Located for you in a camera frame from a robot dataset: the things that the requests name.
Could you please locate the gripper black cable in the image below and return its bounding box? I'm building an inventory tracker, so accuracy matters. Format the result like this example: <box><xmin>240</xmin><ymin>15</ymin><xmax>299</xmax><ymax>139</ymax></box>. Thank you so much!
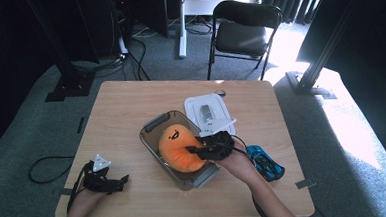
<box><xmin>63</xmin><ymin>160</ymin><xmax>97</xmax><ymax>213</ymax></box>
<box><xmin>230</xmin><ymin>133</ymin><xmax>273</xmax><ymax>217</ymax></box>

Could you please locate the black looped floor cable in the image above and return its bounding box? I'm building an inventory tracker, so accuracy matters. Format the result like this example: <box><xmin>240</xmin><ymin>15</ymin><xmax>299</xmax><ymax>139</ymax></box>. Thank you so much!
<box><xmin>26</xmin><ymin>155</ymin><xmax>78</xmax><ymax>185</ymax></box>

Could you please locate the black tape strip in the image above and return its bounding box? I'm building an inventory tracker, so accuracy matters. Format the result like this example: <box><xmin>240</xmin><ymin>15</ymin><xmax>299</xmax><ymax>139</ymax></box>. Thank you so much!
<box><xmin>75</xmin><ymin>116</ymin><xmax>86</xmax><ymax>135</ymax></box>

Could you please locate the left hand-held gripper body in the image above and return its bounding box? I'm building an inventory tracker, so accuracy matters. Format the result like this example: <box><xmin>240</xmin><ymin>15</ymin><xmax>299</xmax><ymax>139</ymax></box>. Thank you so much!
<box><xmin>81</xmin><ymin>152</ymin><xmax>123</xmax><ymax>196</ymax></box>

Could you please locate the orange plush toy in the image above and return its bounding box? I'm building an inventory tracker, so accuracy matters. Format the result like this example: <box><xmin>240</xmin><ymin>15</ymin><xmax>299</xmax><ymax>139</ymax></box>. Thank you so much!
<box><xmin>157</xmin><ymin>122</ymin><xmax>208</xmax><ymax>175</ymax></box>

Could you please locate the dark cabinet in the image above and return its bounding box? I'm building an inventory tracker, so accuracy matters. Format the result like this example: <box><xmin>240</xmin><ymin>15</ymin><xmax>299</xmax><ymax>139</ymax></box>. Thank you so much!
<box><xmin>74</xmin><ymin>0</ymin><xmax>171</xmax><ymax>63</ymax></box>

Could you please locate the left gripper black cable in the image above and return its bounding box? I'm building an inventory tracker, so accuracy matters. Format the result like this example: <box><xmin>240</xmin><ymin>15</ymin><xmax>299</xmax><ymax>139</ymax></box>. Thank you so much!
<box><xmin>63</xmin><ymin>160</ymin><xmax>97</xmax><ymax>213</ymax></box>

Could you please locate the blue toy car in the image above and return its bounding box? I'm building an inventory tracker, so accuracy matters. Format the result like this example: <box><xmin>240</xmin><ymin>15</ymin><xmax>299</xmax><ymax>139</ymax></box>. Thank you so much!
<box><xmin>245</xmin><ymin>143</ymin><xmax>286</xmax><ymax>184</ymax></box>

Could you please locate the black metal stand slanted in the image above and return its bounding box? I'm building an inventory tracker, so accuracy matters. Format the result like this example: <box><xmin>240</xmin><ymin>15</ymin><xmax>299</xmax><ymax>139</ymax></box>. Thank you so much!
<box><xmin>280</xmin><ymin>0</ymin><xmax>365</xmax><ymax>103</ymax></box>

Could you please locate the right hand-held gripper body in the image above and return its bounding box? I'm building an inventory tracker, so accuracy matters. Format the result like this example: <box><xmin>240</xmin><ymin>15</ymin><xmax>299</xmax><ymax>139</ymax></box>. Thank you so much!
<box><xmin>195</xmin><ymin>116</ymin><xmax>240</xmax><ymax>162</ymax></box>

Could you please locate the person's right hand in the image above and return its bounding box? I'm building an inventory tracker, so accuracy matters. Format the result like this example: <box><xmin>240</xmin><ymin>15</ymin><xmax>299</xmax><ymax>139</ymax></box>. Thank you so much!
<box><xmin>212</xmin><ymin>146</ymin><xmax>263</xmax><ymax>190</ymax></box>

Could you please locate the person's left hand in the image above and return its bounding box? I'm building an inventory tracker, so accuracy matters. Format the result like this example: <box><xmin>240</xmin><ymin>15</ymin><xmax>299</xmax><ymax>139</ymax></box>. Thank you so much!
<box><xmin>68</xmin><ymin>187</ymin><xmax>109</xmax><ymax>216</ymax></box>

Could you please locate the dark pleated curtain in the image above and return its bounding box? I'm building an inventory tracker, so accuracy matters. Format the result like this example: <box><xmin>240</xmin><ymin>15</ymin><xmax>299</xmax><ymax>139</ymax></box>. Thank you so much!
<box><xmin>204</xmin><ymin>0</ymin><xmax>331</xmax><ymax>30</ymax></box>

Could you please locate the grey cable bundle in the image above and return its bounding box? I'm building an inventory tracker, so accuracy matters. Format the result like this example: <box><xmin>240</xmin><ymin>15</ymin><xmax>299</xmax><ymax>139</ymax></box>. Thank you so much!
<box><xmin>70</xmin><ymin>53</ymin><xmax>127</xmax><ymax>80</ymax></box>

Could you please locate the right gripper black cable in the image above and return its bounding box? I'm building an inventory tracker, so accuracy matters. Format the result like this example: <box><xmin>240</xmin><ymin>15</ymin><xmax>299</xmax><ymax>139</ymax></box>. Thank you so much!
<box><xmin>230</xmin><ymin>133</ymin><xmax>273</xmax><ymax>217</ymax></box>

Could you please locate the white box lid grey handle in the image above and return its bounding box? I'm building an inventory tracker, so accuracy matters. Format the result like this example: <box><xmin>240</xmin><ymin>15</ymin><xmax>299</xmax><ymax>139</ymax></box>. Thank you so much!
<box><xmin>182</xmin><ymin>91</ymin><xmax>237</xmax><ymax>139</ymax></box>

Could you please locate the black folding chair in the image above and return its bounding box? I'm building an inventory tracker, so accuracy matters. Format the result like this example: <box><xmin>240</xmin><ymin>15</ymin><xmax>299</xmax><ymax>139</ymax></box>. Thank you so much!
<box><xmin>202</xmin><ymin>0</ymin><xmax>287</xmax><ymax>85</ymax></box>

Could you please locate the grey transparent storage box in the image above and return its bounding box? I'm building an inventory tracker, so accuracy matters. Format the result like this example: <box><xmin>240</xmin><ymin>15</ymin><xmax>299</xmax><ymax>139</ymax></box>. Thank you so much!
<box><xmin>137</xmin><ymin>107</ymin><xmax>221</xmax><ymax>194</ymax></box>

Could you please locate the black metal stand flat base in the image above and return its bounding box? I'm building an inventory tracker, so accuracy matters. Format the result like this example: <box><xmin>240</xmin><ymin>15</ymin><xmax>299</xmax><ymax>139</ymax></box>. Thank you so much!
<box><xmin>24</xmin><ymin>0</ymin><xmax>98</xmax><ymax>104</ymax></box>

